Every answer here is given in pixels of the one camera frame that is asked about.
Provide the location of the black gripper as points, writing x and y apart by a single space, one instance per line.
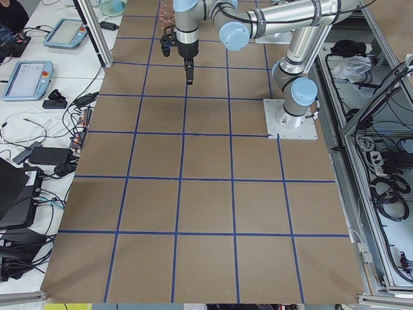
188 50

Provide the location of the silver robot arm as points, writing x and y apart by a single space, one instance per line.
307 20
297 80

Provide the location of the black power adapter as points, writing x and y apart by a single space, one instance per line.
108 26

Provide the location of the green glass plate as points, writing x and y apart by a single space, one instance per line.
112 8

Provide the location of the blue teach pendant far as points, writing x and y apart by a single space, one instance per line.
67 34

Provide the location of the blue teach pendant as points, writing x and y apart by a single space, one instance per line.
67 34
29 81

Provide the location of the white crumpled cloth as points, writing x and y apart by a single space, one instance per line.
353 68

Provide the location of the blue teach pendant near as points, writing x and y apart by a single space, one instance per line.
29 81

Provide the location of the copper wire wine basket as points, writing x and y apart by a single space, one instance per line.
166 17

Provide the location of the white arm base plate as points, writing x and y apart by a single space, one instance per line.
281 125
282 38

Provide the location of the aluminium frame post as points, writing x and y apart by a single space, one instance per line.
90 21

